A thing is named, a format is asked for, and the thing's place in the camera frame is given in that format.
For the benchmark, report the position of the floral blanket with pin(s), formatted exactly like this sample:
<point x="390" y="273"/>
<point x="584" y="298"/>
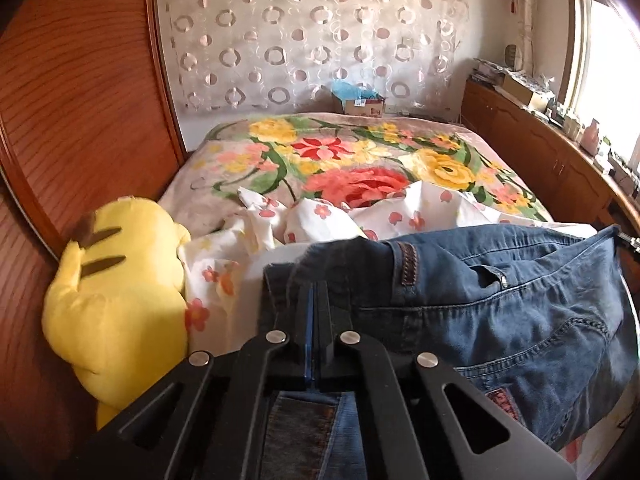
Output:
<point x="350" y="160"/>

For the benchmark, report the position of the open brown cardboard box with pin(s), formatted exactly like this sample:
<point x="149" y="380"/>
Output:
<point x="362" y="105"/>

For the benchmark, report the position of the long wooden cabinet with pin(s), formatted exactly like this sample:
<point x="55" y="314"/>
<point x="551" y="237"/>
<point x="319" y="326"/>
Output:
<point x="540" y="155"/>

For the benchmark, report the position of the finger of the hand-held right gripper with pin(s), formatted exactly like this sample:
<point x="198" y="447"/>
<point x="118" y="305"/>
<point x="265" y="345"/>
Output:
<point x="632" y="245"/>

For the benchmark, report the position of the pink bottle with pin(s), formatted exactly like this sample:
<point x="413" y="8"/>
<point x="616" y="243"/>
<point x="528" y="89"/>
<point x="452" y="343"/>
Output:
<point x="591" y="136"/>

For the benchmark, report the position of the floral window curtain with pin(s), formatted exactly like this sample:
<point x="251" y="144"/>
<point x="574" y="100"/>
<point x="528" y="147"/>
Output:
<point x="522" y="10"/>

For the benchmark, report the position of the wooden headboard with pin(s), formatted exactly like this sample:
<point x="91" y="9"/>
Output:
<point x="85" y="110"/>

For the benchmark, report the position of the round grey fan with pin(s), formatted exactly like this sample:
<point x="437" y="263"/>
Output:
<point x="511" y="55"/>

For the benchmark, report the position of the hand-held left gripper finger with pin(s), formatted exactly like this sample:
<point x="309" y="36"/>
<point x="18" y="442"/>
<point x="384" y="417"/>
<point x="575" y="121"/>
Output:
<point x="309" y="320"/>
<point x="320" y="320"/>

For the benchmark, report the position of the flat cardboard box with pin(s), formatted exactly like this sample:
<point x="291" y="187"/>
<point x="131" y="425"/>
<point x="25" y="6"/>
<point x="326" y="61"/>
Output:
<point x="525" y="91"/>

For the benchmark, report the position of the blue denim pants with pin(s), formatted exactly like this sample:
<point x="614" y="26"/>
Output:
<point x="450" y="300"/>

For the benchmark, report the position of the bright window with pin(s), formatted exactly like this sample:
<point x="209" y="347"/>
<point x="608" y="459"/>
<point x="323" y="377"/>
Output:
<point x="610" y="70"/>

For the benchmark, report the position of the circle patterned sheer curtain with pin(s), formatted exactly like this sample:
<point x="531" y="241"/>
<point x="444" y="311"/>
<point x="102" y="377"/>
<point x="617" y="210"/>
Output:
<point x="310" y="35"/>

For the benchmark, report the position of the stack of papers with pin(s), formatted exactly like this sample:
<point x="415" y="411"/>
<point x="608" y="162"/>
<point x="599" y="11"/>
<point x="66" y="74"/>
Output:
<point x="485" y="72"/>

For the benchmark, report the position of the yellow plush toy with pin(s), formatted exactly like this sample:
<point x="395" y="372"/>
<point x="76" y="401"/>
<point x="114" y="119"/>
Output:
<point x="125" y="285"/>

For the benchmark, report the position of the white strawberry print sheet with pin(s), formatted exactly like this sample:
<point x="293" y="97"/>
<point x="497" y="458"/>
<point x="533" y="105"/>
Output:
<point x="225" y="260"/>

